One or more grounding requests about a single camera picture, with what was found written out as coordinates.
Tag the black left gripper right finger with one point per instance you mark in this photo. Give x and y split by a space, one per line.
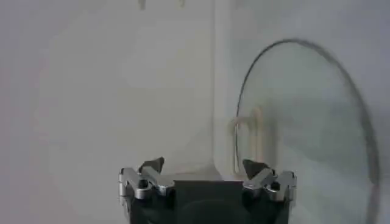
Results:
268 182

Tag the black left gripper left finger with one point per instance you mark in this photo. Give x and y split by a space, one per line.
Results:
146 184

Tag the round glass lid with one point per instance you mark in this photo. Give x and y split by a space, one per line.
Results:
304 106

